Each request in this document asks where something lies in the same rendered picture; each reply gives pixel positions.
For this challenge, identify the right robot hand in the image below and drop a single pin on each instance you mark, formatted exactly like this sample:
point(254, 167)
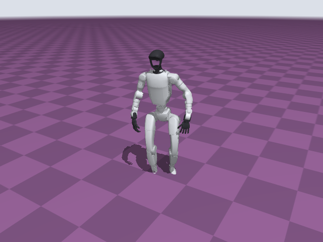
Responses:
point(134, 123)

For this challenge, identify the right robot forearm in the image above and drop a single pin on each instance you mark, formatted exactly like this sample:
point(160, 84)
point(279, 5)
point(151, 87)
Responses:
point(135, 105)

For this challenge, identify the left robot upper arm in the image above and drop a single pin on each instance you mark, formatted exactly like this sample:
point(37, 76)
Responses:
point(175, 79)

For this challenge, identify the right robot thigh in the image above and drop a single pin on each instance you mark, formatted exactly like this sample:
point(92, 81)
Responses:
point(150, 132)

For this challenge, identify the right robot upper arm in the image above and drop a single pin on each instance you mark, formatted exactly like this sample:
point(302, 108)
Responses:
point(141, 84)

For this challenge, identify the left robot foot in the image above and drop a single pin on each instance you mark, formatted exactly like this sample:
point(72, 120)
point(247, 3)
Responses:
point(172, 169)

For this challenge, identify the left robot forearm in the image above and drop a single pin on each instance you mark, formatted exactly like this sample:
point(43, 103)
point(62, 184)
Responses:
point(188, 105)

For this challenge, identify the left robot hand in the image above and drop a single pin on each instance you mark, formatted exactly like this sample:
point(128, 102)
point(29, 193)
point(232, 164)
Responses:
point(185, 125)

